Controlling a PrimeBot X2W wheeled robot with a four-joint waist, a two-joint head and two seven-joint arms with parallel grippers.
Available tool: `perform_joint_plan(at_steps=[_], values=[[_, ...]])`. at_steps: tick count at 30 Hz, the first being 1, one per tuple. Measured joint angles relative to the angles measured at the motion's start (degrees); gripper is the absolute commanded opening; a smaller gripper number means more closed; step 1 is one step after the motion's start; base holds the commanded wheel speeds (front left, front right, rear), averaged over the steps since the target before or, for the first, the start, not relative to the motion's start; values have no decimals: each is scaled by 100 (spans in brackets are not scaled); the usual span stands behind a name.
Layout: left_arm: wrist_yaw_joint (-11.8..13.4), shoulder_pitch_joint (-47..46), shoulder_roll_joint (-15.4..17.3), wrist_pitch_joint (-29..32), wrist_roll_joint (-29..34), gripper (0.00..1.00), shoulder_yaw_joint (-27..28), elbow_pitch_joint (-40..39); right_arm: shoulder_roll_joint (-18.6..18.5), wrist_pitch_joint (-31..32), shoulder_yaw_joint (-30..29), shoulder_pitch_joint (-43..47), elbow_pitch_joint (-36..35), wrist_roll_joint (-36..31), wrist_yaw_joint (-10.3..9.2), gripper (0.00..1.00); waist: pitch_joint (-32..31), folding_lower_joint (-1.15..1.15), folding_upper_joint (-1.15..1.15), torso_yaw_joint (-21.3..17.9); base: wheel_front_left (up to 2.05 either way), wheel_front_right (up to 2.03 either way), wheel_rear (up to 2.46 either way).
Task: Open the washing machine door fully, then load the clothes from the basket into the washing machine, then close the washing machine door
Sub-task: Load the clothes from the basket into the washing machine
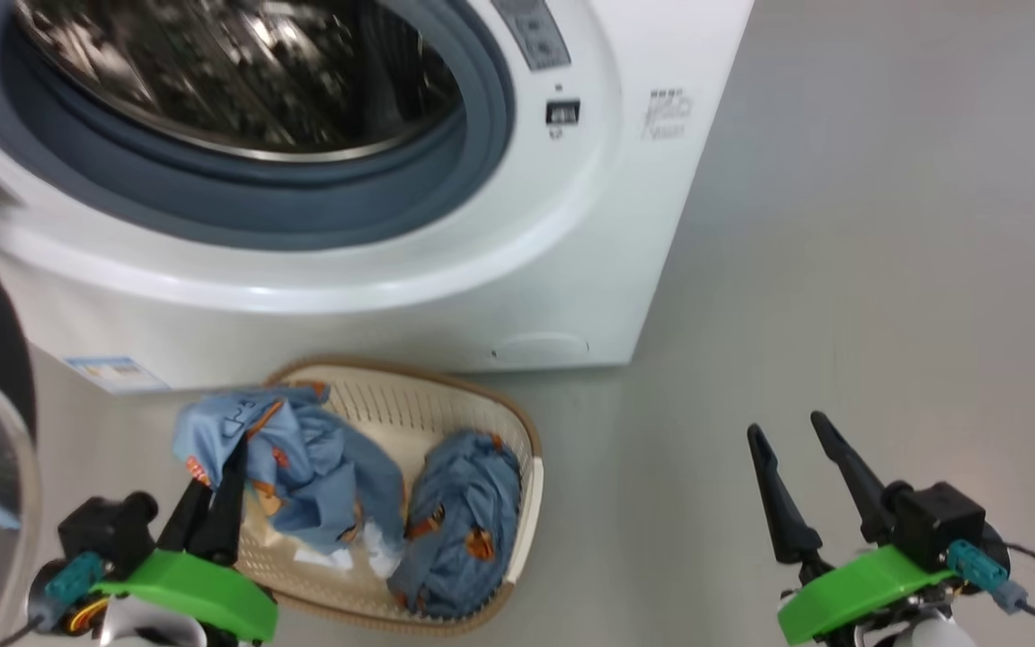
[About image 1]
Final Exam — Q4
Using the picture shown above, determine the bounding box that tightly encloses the teal plug black cable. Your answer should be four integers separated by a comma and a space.
947, 539, 1035, 630
0, 551, 107, 647

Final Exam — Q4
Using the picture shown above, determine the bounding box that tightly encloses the blue energy label sticker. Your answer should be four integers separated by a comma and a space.
64, 356, 168, 394

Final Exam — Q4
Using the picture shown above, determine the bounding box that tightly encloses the white front-load washing machine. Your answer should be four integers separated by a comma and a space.
0, 0, 756, 396

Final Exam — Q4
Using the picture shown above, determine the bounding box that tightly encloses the blue garment with orange print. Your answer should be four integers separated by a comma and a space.
387, 430, 525, 619

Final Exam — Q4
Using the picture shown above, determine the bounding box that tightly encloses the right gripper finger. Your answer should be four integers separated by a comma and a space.
809, 412, 898, 546
747, 424, 826, 569

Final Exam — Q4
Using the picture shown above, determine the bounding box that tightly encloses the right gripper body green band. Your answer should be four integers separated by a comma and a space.
776, 544, 963, 647

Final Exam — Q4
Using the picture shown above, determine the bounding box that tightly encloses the right teal plug black cable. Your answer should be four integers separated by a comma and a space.
947, 539, 1035, 630

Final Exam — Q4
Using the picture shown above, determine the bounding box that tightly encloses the grey rubber door gasket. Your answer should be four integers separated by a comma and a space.
0, 0, 518, 253

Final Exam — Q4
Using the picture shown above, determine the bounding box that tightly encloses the blue garment with white lining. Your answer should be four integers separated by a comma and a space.
172, 385, 407, 578

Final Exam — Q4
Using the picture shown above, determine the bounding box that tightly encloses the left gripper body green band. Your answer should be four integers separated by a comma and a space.
89, 548, 280, 646

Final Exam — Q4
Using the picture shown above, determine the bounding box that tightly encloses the steel washer drum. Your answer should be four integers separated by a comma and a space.
13, 0, 466, 163

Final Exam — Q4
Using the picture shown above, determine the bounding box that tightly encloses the grey warning sticker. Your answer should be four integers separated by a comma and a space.
491, 0, 572, 73

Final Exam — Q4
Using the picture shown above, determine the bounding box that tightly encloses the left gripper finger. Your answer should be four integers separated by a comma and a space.
156, 479, 213, 554
190, 440, 249, 569

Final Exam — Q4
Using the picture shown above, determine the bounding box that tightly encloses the cream laundry basket brown rim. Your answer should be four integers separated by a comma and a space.
234, 358, 544, 637

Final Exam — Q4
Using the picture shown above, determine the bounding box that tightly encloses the left teal plug black cable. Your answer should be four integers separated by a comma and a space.
0, 551, 107, 647

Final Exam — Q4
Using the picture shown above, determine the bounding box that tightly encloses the round drain filter cover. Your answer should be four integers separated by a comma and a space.
491, 332, 590, 368

